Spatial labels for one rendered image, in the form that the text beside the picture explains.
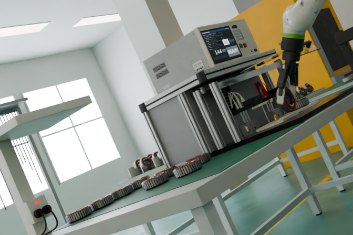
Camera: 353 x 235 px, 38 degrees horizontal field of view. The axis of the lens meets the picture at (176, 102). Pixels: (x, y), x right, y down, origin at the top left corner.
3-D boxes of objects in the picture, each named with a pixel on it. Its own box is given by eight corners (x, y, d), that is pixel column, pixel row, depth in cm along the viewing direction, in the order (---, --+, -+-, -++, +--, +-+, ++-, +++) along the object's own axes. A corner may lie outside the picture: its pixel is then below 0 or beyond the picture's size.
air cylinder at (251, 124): (260, 129, 242) (256, 118, 242) (252, 133, 236) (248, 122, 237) (252, 132, 245) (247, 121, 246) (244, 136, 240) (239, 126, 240)
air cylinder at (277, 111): (283, 116, 261) (279, 106, 261) (277, 120, 255) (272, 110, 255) (275, 120, 264) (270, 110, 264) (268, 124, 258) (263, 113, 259)
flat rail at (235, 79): (281, 66, 272) (278, 61, 272) (217, 89, 225) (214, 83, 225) (279, 67, 273) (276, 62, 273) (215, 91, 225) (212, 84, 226)
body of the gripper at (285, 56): (287, 50, 225) (284, 71, 226) (279, 50, 218) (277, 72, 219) (303, 52, 220) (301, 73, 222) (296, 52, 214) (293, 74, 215)
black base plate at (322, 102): (357, 89, 251) (355, 85, 251) (302, 122, 202) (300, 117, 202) (278, 121, 281) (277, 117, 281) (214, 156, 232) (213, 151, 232)
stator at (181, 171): (178, 179, 192) (174, 170, 193) (174, 179, 203) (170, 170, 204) (205, 167, 194) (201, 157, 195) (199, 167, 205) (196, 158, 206)
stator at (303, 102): (313, 101, 251) (310, 94, 251) (303, 107, 242) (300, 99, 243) (294, 109, 258) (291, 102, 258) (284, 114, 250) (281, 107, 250)
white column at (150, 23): (249, 180, 665) (146, -48, 685) (231, 193, 630) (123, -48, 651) (220, 190, 697) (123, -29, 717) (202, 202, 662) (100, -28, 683)
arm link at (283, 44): (301, 39, 211) (309, 39, 219) (275, 36, 218) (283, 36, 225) (299, 53, 212) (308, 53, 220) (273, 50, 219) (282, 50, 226)
